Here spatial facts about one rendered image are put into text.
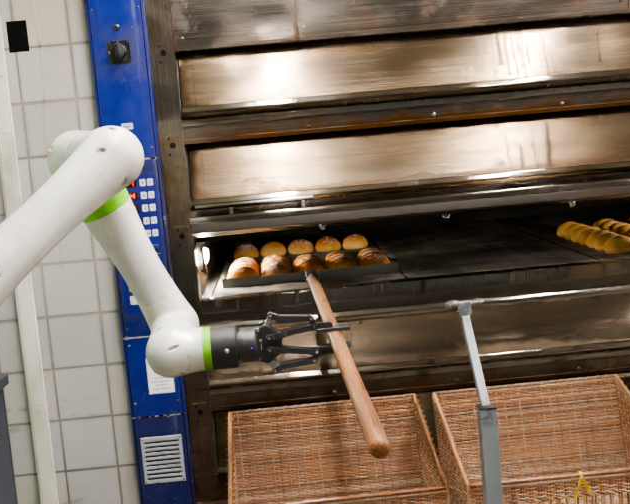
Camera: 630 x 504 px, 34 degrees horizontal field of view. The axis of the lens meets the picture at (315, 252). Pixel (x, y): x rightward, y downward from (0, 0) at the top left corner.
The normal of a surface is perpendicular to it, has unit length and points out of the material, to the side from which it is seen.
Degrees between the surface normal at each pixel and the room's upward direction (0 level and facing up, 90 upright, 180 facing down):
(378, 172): 70
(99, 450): 90
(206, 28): 90
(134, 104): 90
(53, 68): 90
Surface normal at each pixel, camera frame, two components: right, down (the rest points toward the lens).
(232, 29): 0.05, 0.11
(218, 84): 0.01, -0.23
